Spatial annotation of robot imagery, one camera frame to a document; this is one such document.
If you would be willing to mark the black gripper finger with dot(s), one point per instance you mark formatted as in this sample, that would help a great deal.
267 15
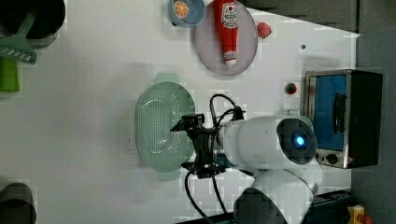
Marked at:
180 126

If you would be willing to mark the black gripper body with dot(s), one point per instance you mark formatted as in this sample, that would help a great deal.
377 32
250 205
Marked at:
204 164

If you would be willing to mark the green oval strainer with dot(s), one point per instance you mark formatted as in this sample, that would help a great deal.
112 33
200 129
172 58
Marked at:
157 111

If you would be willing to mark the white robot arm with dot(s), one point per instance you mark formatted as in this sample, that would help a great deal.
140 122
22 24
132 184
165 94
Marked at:
279 152

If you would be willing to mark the grey round plate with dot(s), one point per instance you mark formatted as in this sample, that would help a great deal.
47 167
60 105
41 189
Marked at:
209 47

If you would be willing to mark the strawberry toy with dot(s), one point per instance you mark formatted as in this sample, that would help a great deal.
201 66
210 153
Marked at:
290 88

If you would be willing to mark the orange slice toy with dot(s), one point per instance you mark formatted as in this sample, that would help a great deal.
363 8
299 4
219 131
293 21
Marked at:
181 9

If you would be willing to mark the blue bowl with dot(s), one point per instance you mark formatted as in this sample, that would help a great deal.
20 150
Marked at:
195 15

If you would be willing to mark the red ketchup bottle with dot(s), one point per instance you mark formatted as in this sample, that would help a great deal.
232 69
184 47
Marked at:
226 22

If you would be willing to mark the red apple toy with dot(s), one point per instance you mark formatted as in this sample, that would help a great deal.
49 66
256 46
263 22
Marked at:
263 29

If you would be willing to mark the black toaster oven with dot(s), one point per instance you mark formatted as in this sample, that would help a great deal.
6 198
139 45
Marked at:
345 109

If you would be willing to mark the yellow red emergency button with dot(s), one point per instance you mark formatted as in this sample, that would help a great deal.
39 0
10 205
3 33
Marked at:
357 215

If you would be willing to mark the black utensil pot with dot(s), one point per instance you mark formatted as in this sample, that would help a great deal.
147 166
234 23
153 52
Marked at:
50 16

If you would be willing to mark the lime green block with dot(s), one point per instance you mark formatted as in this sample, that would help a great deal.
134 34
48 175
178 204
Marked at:
9 79

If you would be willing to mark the grey cylinder cup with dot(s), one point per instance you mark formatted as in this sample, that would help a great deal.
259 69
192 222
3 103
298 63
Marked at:
17 205

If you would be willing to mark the green slotted spatula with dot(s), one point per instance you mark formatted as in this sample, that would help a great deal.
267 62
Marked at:
17 47

